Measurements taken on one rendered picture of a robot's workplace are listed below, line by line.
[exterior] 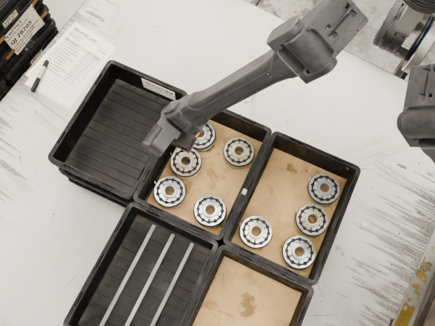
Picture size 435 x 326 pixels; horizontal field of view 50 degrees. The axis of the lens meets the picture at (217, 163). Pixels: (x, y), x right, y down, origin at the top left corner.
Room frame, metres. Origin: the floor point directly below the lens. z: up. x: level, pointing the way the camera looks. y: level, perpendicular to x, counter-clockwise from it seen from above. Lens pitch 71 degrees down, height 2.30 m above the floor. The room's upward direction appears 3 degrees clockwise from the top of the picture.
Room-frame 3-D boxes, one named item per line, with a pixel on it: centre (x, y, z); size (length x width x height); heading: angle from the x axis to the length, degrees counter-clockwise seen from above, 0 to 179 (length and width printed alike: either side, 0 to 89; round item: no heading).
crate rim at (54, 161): (0.59, 0.32, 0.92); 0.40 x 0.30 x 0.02; 157
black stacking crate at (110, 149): (0.59, 0.32, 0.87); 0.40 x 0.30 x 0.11; 157
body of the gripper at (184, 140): (0.48, 0.11, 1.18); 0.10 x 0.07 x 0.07; 67
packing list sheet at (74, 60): (0.94, 0.59, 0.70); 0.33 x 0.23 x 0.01; 152
